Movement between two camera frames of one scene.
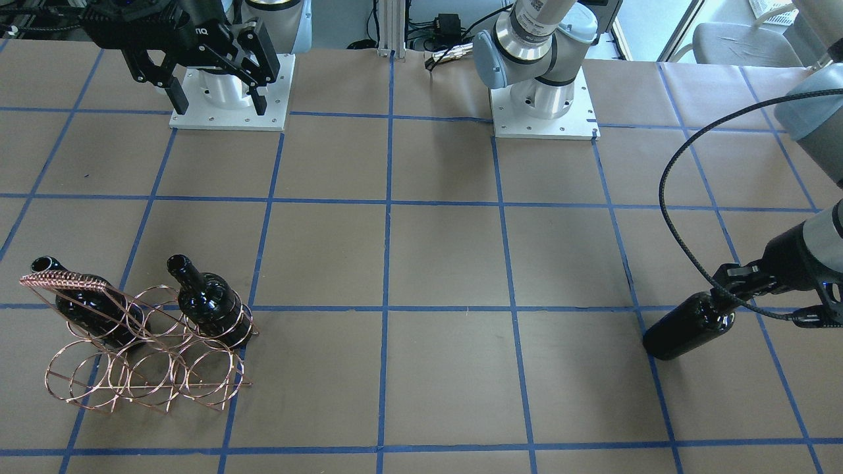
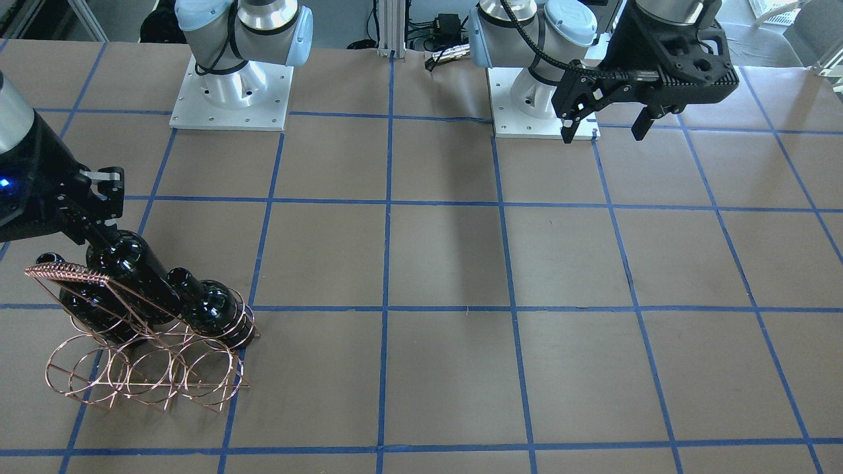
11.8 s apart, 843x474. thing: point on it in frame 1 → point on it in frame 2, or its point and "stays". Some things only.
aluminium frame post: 392,28 stays
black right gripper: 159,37 → 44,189
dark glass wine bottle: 697,319 → 136,274
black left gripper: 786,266 → 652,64
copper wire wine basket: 141,345 stays
